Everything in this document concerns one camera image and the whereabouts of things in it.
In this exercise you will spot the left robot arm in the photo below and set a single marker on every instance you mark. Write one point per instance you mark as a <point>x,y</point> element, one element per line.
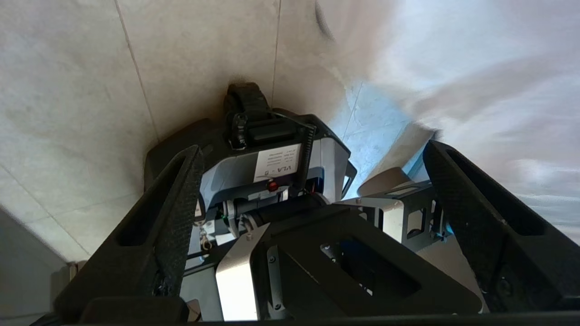
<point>344,271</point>

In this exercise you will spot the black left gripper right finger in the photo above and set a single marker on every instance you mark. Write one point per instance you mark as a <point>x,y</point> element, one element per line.
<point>507,235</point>

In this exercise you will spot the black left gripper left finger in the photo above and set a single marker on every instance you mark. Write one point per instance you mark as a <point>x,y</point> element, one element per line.
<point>136,253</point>

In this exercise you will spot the black robot chassis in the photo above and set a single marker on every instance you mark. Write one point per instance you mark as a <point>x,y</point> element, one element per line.
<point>281,136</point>

